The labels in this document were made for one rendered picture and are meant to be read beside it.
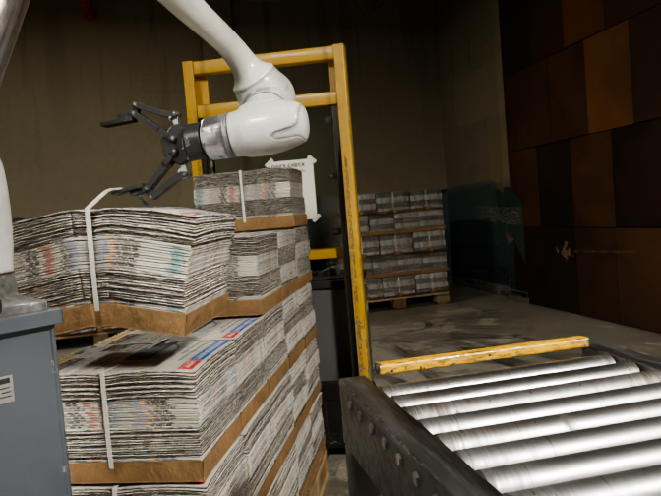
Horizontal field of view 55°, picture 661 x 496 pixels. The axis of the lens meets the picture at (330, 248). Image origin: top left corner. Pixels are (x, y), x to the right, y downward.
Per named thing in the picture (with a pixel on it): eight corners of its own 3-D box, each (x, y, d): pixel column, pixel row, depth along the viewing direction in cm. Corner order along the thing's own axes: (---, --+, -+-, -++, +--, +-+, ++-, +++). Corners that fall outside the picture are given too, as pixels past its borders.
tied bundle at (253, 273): (135, 324, 185) (127, 244, 184) (173, 308, 214) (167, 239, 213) (263, 317, 180) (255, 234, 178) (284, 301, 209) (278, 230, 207)
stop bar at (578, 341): (374, 372, 120) (373, 361, 120) (580, 343, 129) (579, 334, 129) (379, 376, 117) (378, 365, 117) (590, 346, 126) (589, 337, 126)
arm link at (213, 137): (229, 155, 126) (201, 159, 127) (242, 158, 135) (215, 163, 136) (222, 108, 125) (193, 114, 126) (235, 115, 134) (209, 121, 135)
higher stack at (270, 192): (220, 510, 247) (190, 174, 240) (241, 477, 276) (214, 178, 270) (319, 508, 242) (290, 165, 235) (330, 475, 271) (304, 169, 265)
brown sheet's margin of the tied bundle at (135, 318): (103, 325, 121) (105, 302, 120) (161, 300, 149) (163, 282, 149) (185, 337, 119) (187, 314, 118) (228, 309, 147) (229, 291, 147)
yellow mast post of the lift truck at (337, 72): (354, 433, 293) (324, 44, 284) (356, 426, 302) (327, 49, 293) (374, 432, 292) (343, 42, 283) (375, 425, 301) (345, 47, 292)
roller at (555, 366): (376, 422, 110) (369, 399, 114) (617, 385, 120) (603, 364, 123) (380, 404, 107) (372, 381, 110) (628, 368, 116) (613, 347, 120)
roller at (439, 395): (384, 391, 104) (391, 418, 100) (637, 354, 113) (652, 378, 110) (379, 406, 107) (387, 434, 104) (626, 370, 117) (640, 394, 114)
